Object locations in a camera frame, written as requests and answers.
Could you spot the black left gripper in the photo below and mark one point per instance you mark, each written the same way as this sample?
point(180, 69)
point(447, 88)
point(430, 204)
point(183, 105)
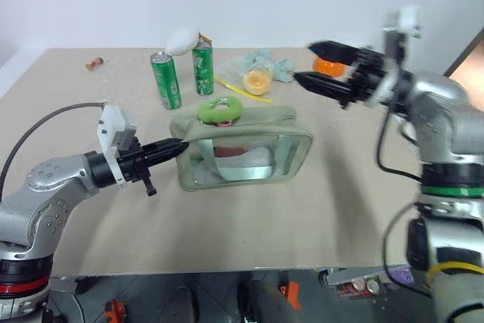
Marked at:
point(132, 166)

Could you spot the yellow plastic strip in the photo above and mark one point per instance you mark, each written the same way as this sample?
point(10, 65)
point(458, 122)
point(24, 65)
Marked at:
point(242, 91)

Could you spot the brown stick on can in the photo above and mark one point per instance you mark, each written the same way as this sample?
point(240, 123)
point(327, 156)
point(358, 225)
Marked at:
point(205, 38)

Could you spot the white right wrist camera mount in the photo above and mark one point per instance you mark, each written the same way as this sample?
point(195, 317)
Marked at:
point(406, 20)

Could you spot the green pouch with clear window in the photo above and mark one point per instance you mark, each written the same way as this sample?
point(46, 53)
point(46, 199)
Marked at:
point(246, 149)

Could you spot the light blue cloth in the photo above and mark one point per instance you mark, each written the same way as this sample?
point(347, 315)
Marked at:
point(281, 67)

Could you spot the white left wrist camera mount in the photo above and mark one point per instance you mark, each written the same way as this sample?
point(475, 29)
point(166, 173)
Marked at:
point(111, 122)

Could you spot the yellow tape roll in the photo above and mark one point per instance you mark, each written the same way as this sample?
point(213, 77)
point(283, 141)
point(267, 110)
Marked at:
point(257, 81)

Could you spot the orange clip under table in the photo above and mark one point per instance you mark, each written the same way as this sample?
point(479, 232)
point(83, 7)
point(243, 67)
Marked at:
point(115, 311)
point(290, 294)

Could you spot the orange round object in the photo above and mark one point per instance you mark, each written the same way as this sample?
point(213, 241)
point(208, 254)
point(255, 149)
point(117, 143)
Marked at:
point(329, 67)

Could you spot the brown door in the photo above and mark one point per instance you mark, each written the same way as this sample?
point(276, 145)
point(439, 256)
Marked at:
point(467, 58)

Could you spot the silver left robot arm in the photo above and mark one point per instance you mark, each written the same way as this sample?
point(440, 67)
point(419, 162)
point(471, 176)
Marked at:
point(45, 202)

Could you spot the metal tray with cans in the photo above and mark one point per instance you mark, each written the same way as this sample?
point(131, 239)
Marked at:
point(359, 283)

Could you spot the green soda can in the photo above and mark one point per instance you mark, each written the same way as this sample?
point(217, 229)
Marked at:
point(203, 69)
point(167, 81)

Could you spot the small brown thread spool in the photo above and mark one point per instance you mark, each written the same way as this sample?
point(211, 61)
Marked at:
point(94, 64)

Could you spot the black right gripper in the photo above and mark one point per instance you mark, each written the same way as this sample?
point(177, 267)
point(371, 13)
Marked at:
point(372, 75)

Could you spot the clear plastic bag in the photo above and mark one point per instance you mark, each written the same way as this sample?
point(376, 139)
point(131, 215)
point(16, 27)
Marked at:
point(230, 67)

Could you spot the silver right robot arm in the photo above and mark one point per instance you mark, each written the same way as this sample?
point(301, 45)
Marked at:
point(450, 141)

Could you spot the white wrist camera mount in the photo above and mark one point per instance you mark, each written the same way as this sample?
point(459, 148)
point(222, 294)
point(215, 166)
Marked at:
point(111, 122)
point(406, 20)

